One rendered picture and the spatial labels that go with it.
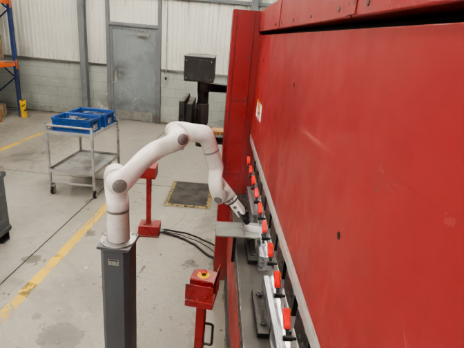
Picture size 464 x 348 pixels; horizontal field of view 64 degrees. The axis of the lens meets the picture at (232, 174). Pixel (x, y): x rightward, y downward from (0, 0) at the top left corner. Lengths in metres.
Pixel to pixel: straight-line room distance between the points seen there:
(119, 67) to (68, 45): 1.29
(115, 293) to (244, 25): 1.98
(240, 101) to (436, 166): 2.45
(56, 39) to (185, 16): 3.09
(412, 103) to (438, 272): 0.25
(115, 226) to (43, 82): 8.51
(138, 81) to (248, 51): 6.66
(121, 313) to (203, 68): 1.86
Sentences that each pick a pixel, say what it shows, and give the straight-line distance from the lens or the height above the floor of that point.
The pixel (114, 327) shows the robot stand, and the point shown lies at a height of 0.46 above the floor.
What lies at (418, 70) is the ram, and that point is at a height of 2.07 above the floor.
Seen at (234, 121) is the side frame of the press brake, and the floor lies 1.49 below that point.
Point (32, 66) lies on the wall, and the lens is 10.49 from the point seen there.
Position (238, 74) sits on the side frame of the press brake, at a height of 1.85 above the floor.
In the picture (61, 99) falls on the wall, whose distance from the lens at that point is 10.26.
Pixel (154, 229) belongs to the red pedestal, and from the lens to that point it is 4.15.
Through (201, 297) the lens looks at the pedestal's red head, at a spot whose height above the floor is 0.73.
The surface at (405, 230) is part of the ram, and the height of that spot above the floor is 1.85.
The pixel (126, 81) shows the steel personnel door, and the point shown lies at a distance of 9.48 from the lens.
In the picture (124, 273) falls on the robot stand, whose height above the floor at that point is 0.85.
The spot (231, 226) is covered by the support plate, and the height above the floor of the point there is 1.00.
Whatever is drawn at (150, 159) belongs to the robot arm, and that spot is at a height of 1.48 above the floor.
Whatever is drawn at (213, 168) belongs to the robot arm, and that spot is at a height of 1.40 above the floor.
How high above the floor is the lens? 2.10
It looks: 20 degrees down
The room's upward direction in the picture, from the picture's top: 5 degrees clockwise
